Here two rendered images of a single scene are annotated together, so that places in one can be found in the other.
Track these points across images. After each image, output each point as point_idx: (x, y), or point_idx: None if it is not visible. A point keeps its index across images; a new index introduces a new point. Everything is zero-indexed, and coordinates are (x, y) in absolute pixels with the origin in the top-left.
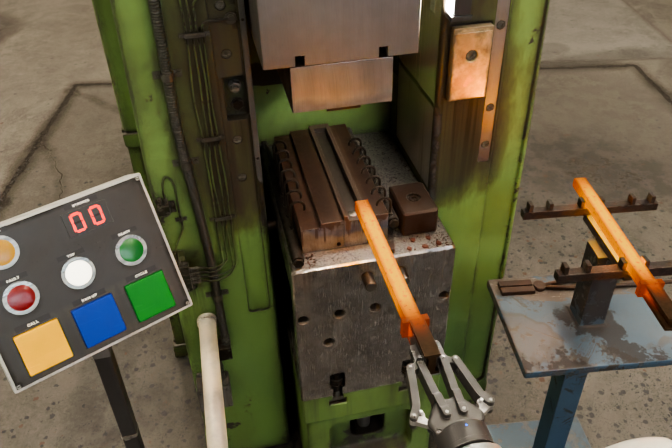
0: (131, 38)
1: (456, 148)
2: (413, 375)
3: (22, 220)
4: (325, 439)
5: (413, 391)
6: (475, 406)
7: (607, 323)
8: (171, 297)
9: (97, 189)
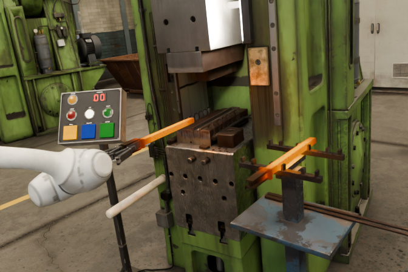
0: (139, 45)
1: (261, 114)
2: (112, 148)
3: (82, 92)
4: (189, 258)
5: (104, 150)
6: (111, 158)
7: (299, 224)
8: (112, 133)
9: (106, 89)
